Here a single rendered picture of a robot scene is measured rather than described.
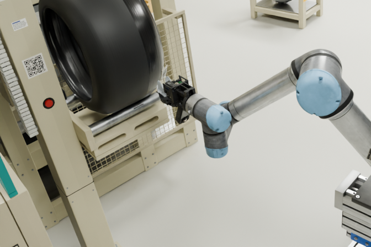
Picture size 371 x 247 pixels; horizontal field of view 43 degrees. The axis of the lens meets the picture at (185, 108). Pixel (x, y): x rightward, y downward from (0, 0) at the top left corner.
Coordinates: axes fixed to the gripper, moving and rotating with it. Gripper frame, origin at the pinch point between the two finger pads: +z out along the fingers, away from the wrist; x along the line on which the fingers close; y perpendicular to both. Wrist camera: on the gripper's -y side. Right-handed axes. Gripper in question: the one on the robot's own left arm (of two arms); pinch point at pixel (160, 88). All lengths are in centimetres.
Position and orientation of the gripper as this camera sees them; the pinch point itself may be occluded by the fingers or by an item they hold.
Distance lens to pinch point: 169.8
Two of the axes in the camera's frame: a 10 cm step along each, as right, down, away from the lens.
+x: -7.9, 4.3, -4.3
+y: -1.5, -8.2, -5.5
